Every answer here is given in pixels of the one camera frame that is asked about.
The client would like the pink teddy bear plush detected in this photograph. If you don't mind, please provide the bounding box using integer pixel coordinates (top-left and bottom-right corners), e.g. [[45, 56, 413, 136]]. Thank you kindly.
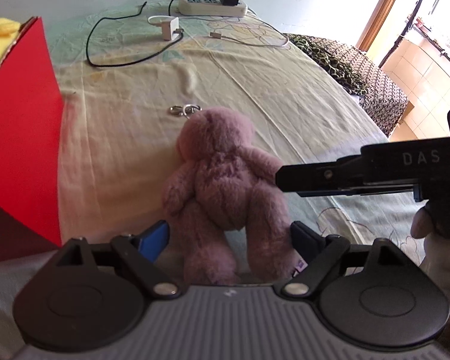
[[161, 107, 300, 285]]

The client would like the gloved hand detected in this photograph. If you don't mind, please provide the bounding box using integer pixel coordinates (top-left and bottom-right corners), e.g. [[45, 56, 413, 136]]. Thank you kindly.
[[410, 206, 450, 301]]

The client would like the brown patterned blanket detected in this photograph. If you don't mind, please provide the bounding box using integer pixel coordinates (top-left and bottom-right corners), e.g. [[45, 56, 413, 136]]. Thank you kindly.
[[310, 36, 409, 137]]

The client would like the leopard print cloth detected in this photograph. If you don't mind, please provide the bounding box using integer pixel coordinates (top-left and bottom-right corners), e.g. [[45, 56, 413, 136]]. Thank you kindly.
[[288, 34, 367, 98]]

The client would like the metal keyring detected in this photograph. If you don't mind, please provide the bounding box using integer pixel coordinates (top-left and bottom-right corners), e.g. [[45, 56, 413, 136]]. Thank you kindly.
[[168, 104, 201, 119]]

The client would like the cartoon print bed sheet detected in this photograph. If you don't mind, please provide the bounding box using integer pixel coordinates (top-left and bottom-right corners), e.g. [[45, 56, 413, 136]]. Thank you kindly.
[[0, 0, 450, 360]]

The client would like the red cardboard box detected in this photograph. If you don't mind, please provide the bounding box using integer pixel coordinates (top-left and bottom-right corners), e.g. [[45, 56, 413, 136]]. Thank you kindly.
[[0, 16, 64, 262]]

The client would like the white USB charger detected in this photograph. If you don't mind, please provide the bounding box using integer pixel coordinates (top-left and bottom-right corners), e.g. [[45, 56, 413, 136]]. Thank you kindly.
[[161, 16, 180, 41]]

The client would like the white power strip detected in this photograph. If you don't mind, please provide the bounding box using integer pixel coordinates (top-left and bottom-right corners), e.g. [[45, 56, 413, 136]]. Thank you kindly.
[[178, 0, 248, 17]]

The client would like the black charging cable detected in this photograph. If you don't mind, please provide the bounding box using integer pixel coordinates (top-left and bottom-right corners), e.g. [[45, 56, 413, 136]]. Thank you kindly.
[[85, 0, 204, 68]]

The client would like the white USB cable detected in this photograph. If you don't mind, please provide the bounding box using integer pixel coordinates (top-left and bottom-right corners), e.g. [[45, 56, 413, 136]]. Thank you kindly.
[[147, 10, 290, 48]]

